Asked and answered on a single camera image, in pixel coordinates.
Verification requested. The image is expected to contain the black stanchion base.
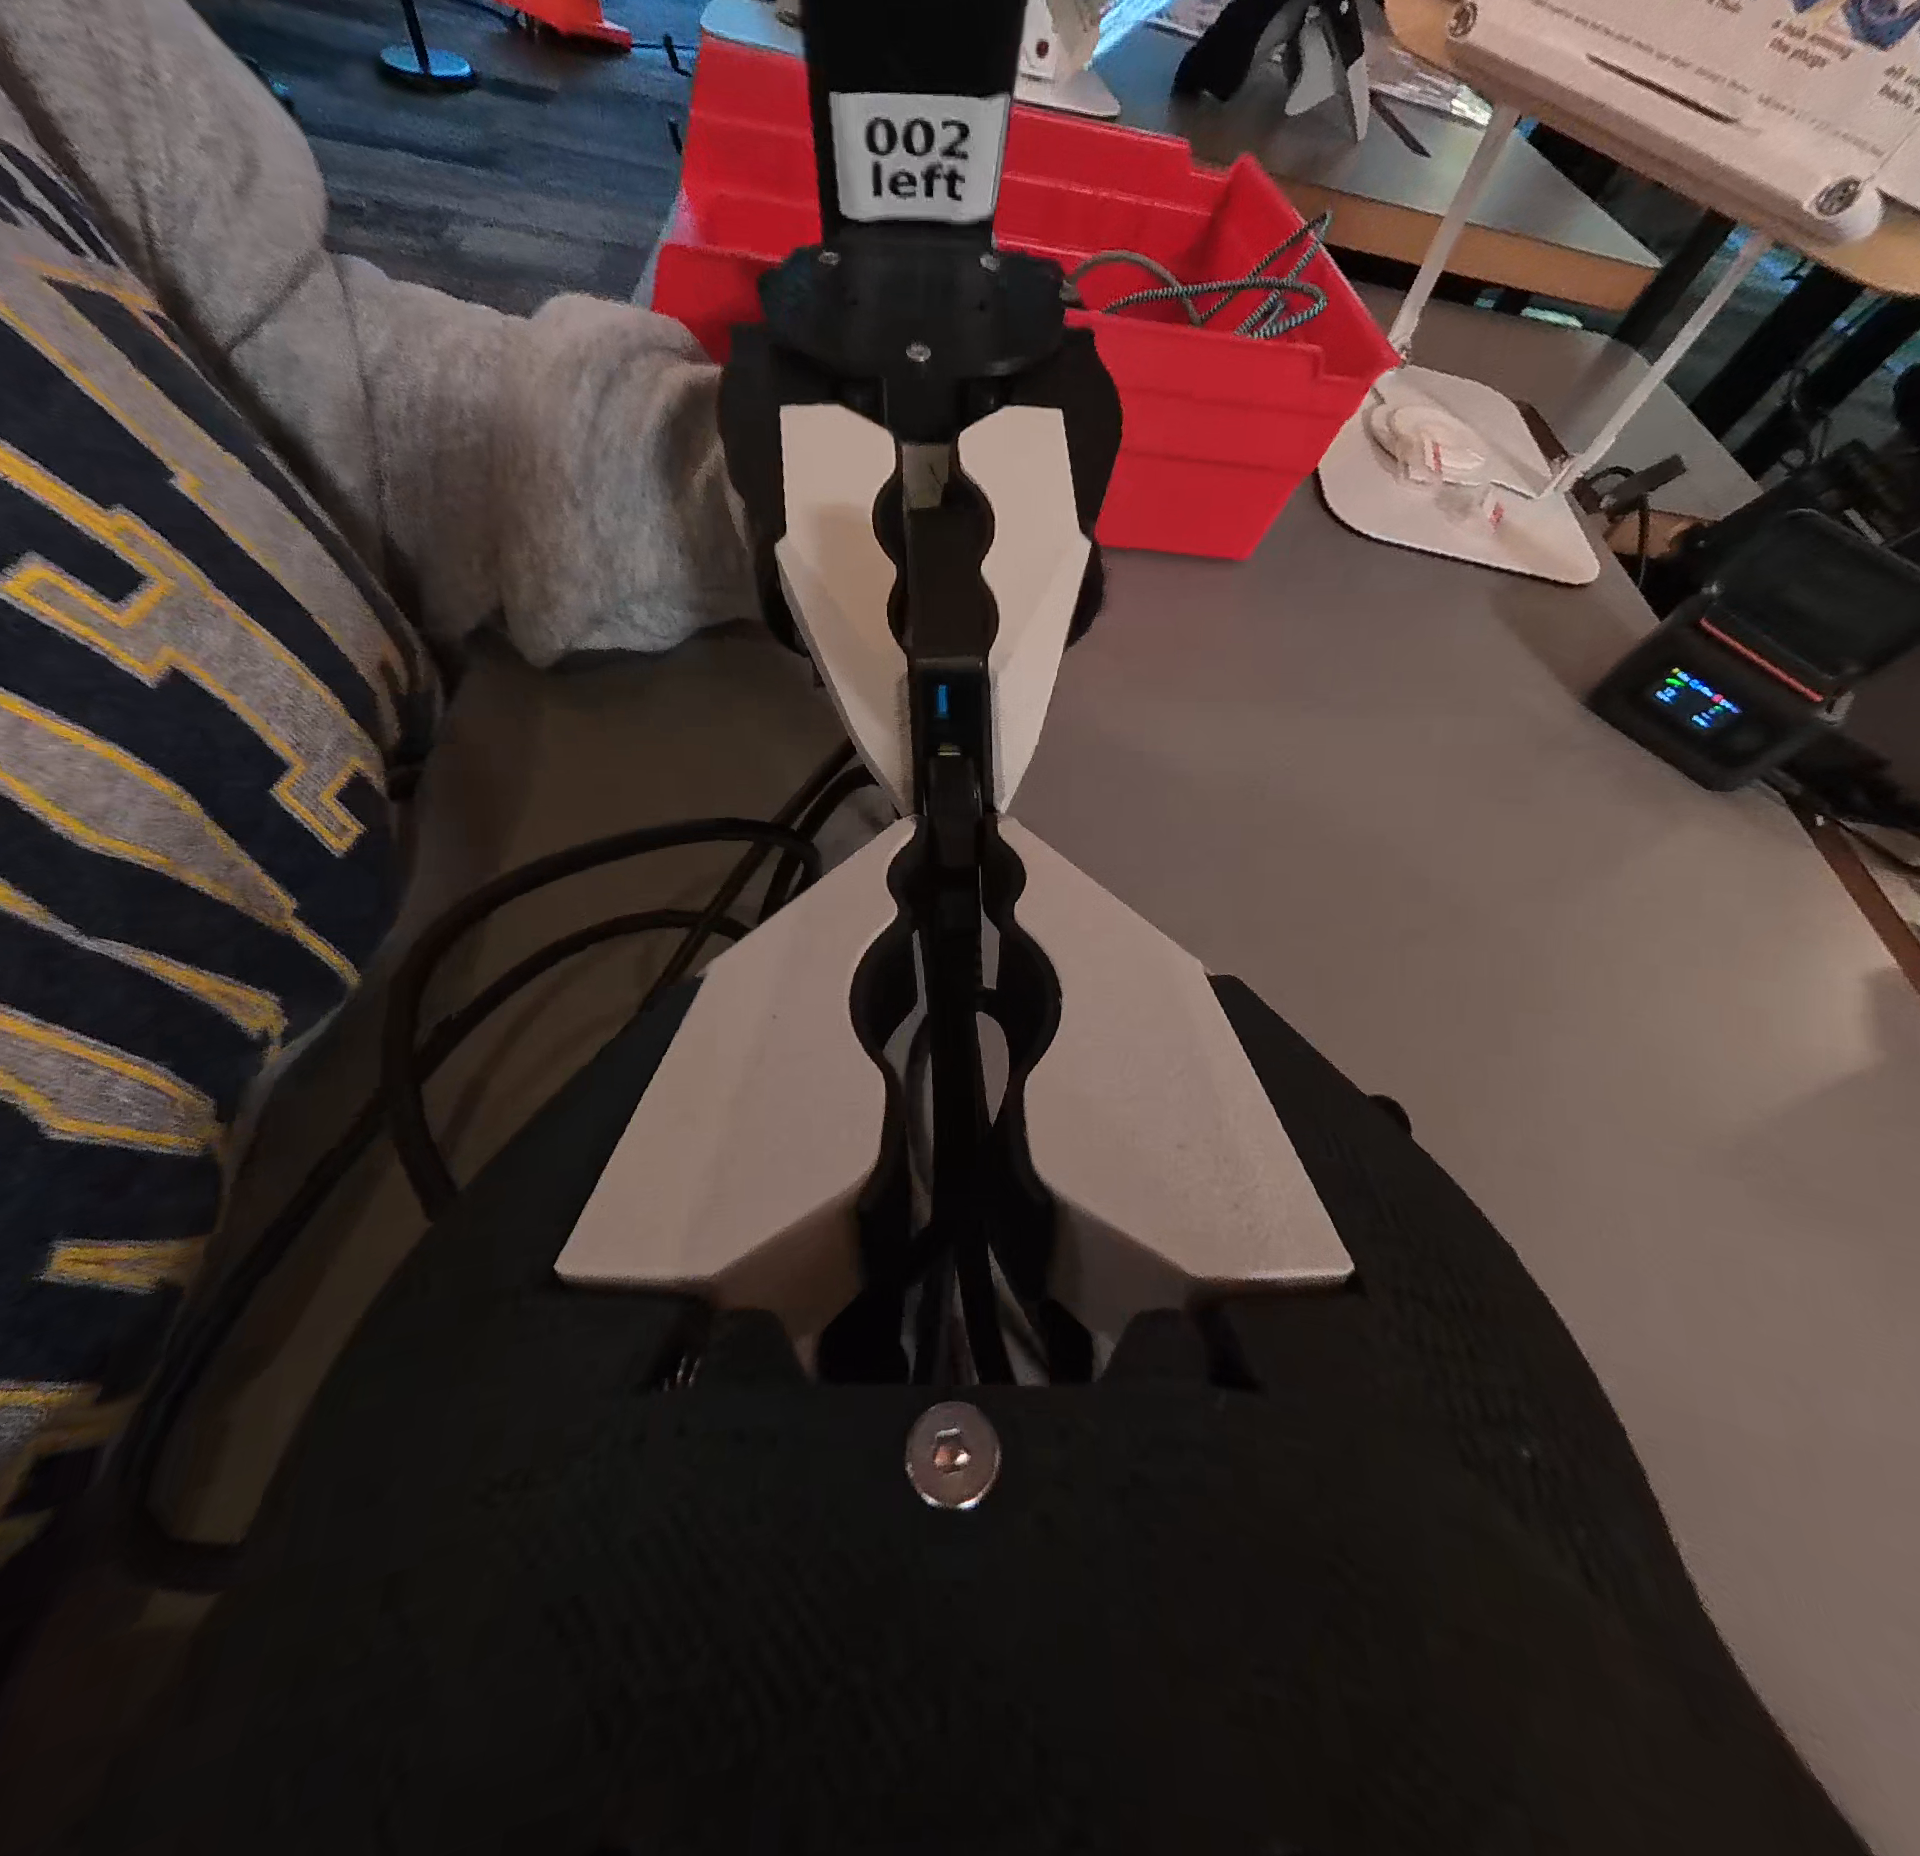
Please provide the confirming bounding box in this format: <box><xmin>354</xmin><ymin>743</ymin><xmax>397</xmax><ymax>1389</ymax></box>
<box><xmin>374</xmin><ymin>0</ymin><xmax>478</xmax><ymax>95</ymax></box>

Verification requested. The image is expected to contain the black usb cable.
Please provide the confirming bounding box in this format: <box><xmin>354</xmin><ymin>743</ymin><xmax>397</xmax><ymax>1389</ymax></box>
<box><xmin>382</xmin><ymin>743</ymin><xmax>1059</xmax><ymax>1387</ymax></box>

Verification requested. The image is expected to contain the white plastic bin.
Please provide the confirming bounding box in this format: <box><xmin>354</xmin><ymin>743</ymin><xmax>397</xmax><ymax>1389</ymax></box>
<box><xmin>141</xmin><ymin>642</ymin><xmax>901</xmax><ymax>1548</ymax></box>

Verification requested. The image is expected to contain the black power station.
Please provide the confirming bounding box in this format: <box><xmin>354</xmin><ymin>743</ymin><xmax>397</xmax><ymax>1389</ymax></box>
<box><xmin>1586</xmin><ymin>512</ymin><xmax>1907</xmax><ymax>793</ymax></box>

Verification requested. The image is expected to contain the black usb hub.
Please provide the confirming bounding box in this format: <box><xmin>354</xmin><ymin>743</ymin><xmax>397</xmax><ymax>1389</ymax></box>
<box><xmin>897</xmin><ymin>437</ymin><xmax>992</xmax><ymax>762</ymax></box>

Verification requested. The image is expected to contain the red plastic bin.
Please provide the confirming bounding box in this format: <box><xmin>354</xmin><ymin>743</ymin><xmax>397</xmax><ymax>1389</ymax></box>
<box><xmin>649</xmin><ymin>33</ymin><xmax>1404</xmax><ymax>562</ymax></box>

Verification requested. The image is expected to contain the wood edged table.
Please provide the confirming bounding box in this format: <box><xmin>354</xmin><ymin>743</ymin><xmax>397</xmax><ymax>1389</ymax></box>
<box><xmin>1112</xmin><ymin>28</ymin><xmax>1667</xmax><ymax>312</ymax></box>

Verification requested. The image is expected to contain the white board stand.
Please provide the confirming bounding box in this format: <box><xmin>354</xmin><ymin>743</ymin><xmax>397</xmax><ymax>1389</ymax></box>
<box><xmin>1317</xmin><ymin>116</ymin><xmax>1773</xmax><ymax>586</ymax></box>

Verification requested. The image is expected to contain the teal braided cable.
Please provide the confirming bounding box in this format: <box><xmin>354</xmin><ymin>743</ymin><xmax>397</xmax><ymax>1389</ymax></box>
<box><xmin>1065</xmin><ymin>211</ymin><xmax>1337</xmax><ymax>342</ymax></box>

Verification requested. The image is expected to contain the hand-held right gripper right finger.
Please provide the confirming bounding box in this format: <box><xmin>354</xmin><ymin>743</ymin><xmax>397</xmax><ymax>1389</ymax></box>
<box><xmin>979</xmin><ymin>816</ymin><xmax>1356</xmax><ymax>1383</ymax></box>

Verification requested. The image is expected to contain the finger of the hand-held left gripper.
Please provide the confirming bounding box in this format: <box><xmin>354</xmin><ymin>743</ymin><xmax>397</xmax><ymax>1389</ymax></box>
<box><xmin>778</xmin><ymin>402</ymin><xmax>917</xmax><ymax>822</ymax></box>
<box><xmin>947</xmin><ymin>404</ymin><xmax>1098</xmax><ymax>816</ymax></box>

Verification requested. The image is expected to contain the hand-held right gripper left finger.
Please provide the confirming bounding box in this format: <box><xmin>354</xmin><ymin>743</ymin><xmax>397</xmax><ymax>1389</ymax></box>
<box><xmin>555</xmin><ymin>816</ymin><xmax>909</xmax><ymax>1383</ymax></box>

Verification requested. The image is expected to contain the clear tape roll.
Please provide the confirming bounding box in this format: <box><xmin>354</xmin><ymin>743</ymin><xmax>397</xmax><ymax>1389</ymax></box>
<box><xmin>1371</xmin><ymin>402</ymin><xmax>1492</xmax><ymax>478</ymax></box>

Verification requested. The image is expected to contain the black and white device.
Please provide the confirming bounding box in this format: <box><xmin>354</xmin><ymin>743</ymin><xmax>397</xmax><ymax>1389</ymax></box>
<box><xmin>1170</xmin><ymin>0</ymin><xmax>1375</xmax><ymax>145</ymax></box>

